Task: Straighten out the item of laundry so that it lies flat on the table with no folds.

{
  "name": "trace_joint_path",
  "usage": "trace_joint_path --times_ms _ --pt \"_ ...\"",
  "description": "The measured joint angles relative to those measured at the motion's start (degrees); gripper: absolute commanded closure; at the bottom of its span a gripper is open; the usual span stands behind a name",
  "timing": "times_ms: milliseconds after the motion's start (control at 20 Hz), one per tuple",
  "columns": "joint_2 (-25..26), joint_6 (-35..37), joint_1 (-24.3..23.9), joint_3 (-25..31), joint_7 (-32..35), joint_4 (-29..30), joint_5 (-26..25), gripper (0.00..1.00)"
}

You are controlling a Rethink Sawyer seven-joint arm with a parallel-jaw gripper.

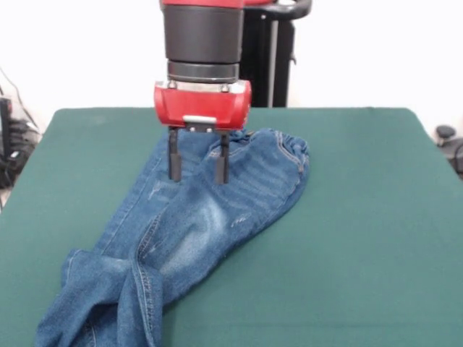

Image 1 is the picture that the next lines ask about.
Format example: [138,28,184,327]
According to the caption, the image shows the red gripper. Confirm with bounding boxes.
[153,80,252,185]

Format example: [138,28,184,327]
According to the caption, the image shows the blue denim jeans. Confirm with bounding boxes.
[34,127,311,347]

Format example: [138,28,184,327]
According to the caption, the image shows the dark green table cloth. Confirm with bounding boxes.
[0,106,463,347]

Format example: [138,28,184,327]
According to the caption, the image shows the black round knob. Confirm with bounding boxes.
[436,124,457,140]

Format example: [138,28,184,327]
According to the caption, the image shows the black robot pedestal with handle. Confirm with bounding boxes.
[238,0,313,108]

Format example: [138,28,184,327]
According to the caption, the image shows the black cable tangle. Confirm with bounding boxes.
[0,67,41,189]

